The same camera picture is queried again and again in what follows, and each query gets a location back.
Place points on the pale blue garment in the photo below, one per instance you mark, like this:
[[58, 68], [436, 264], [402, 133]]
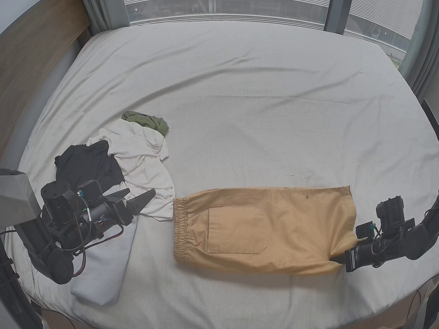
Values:
[[103, 269]]

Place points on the grey-green curtain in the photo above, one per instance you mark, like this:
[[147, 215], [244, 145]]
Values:
[[103, 5], [423, 46]]

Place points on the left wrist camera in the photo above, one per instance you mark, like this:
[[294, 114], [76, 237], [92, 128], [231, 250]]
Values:
[[90, 190]]

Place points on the tan shorts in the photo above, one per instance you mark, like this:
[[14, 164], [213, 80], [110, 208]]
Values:
[[267, 231]]

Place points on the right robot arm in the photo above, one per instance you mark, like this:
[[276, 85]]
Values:
[[418, 235]]

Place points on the cream garment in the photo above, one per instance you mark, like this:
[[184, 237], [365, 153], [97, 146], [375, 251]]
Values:
[[144, 173]]

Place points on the olive green garment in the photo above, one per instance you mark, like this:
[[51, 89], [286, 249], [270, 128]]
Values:
[[147, 120]]

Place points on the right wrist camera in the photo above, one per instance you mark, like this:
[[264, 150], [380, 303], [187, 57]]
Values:
[[365, 231]]

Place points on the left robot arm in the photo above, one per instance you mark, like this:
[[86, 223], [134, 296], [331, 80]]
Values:
[[44, 242]]

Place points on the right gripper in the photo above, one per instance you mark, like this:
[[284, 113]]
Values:
[[360, 256]]

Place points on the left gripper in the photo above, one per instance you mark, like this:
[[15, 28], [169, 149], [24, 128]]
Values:
[[113, 213]]

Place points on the black garment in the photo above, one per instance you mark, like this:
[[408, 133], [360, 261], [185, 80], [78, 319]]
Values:
[[89, 163]]

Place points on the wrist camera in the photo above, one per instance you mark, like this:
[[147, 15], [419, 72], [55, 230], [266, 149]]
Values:
[[90, 190], [365, 231]]

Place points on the bed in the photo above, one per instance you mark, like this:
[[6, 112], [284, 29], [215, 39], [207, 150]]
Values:
[[240, 81]]

